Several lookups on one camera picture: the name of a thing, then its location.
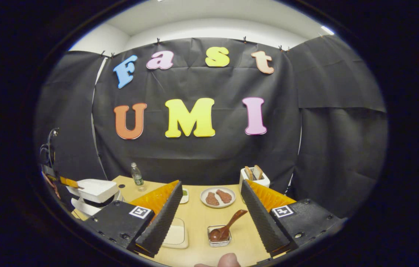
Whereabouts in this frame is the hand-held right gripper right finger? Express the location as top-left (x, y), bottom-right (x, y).
top-left (241, 179), bottom-right (343, 257)

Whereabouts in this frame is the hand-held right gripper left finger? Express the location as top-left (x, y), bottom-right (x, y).
top-left (83, 180), bottom-right (183, 258)

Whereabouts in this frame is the clear tray of rice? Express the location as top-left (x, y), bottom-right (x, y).
top-left (161, 217), bottom-right (189, 249)

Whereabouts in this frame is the white rice cooker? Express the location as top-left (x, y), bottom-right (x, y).
top-left (66, 179), bottom-right (122, 217)

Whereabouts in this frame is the brown wooden spoon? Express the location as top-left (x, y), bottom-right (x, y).
top-left (209, 210), bottom-right (248, 242)

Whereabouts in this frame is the clear wire chopstick holder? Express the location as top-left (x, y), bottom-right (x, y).
top-left (207, 225), bottom-right (232, 247)

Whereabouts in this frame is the white toaster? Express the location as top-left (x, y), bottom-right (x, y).
top-left (239, 165), bottom-right (270, 193)

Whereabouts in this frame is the clear plastic water bottle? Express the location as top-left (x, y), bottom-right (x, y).
top-left (131, 162), bottom-right (147, 192)

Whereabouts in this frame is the white round plate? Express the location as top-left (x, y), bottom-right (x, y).
top-left (200, 187), bottom-right (236, 208)

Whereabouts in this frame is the dark cable bundle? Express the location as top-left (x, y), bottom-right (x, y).
top-left (39, 127), bottom-right (60, 175)

